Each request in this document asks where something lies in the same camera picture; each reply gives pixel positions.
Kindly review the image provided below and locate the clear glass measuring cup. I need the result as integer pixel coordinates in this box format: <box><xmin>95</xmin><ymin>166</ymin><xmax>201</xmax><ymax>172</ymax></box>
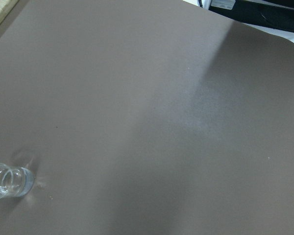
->
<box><xmin>0</xmin><ymin>163</ymin><xmax>35</xmax><ymax>199</ymax></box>

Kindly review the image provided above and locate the black equipment beyond table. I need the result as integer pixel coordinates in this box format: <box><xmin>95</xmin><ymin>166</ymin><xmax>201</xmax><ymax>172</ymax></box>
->
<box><xmin>208</xmin><ymin>0</ymin><xmax>294</xmax><ymax>33</ymax></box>

